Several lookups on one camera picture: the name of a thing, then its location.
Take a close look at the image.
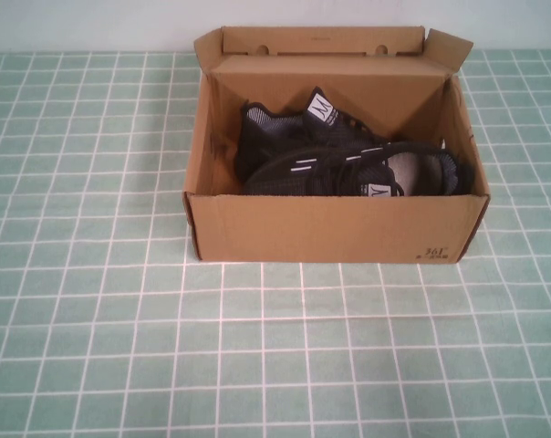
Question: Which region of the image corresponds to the black mesh sneaker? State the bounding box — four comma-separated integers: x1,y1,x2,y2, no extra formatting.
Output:
235,86,395,183
243,141,476,197

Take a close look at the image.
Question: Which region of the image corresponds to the brown cardboard shoe box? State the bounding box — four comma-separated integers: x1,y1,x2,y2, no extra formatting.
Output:
182,26,492,265

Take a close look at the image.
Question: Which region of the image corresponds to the green checked tablecloth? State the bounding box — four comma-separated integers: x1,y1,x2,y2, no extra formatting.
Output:
0,48,551,438

